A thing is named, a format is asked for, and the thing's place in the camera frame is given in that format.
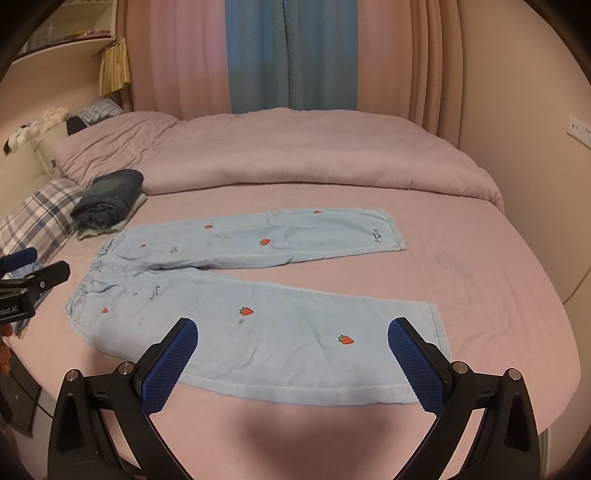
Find light blue strawberry pants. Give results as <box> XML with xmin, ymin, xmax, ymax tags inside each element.
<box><xmin>65</xmin><ymin>208</ymin><xmax>449</xmax><ymax>406</ymax></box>

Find left hand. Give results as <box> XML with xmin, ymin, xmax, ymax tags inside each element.
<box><xmin>0</xmin><ymin>324</ymin><xmax>13</xmax><ymax>375</ymax></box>

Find plaid pillow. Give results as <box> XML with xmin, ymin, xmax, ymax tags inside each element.
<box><xmin>1</xmin><ymin>178</ymin><xmax>84</xmax><ymax>265</ymax></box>

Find folded dark blue jeans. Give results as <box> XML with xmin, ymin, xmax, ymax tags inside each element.
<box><xmin>71</xmin><ymin>169</ymin><xmax>144</xmax><ymax>229</ymax></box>

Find folded pale green garment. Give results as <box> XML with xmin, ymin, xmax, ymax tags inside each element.
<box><xmin>75</xmin><ymin>193</ymin><xmax>150</xmax><ymax>241</ymax></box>

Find white plush toy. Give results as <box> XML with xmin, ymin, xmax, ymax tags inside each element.
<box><xmin>3</xmin><ymin>107</ymin><xmax>69</xmax><ymax>155</ymax></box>

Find blue checked pillow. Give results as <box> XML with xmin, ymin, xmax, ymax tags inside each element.
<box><xmin>66</xmin><ymin>98</ymin><xmax>124</xmax><ymax>135</ymax></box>

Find yellow hanging tassel cloth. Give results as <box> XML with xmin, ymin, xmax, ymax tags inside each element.
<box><xmin>98</xmin><ymin>38</ymin><xmax>131</xmax><ymax>97</ymax></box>

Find pink and blue curtain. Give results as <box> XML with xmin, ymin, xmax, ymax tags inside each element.
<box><xmin>117</xmin><ymin>1</ymin><xmax>464</xmax><ymax>144</ymax></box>

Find pink folded duvet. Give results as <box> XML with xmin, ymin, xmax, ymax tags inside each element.
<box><xmin>54</xmin><ymin>108</ymin><xmax>504</xmax><ymax>209</ymax></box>

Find white wall shelf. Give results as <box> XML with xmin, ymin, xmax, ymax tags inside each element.
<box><xmin>10</xmin><ymin>1</ymin><xmax>117</xmax><ymax>68</ymax></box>

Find white wall power strip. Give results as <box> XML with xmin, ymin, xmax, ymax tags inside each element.
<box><xmin>567</xmin><ymin>115</ymin><xmax>591</xmax><ymax>149</ymax></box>

